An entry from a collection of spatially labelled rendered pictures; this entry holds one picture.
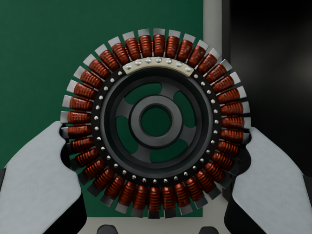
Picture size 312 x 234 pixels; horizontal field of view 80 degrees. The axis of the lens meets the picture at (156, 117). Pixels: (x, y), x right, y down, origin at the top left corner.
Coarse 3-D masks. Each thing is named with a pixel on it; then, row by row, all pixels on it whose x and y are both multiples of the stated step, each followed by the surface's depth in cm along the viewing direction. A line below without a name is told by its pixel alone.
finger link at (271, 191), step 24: (240, 144) 12; (264, 144) 10; (240, 168) 10; (264, 168) 8; (288, 168) 8; (240, 192) 7; (264, 192) 7; (288, 192) 7; (240, 216) 7; (264, 216) 6; (288, 216) 6
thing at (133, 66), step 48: (144, 48) 11; (96, 96) 11; (192, 96) 13; (240, 96) 11; (96, 144) 11; (144, 144) 12; (192, 144) 13; (96, 192) 11; (144, 192) 10; (192, 192) 10
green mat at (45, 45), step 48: (0, 0) 19; (48, 0) 19; (96, 0) 20; (144, 0) 20; (192, 0) 20; (0, 48) 19; (48, 48) 19; (96, 48) 19; (192, 48) 20; (0, 96) 19; (48, 96) 19; (144, 96) 19; (0, 144) 19
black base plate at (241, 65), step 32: (224, 0) 19; (256, 0) 18; (288, 0) 18; (224, 32) 19; (256, 32) 18; (288, 32) 18; (256, 64) 18; (288, 64) 18; (256, 96) 17; (288, 96) 18; (256, 128) 17; (288, 128) 17; (224, 192) 18
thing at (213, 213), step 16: (208, 0) 20; (208, 16) 20; (208, 32) 20; (208, 48) 20; (208, 208) 19; (224, 208) 19; (96, 224) 19; (112, 224) 19; (128, 224) 19; (144, 224) 19; (160, 224) 19; (176, 224) 19; (192, 224) 19; (208, 224) 19; (224, 224) 19
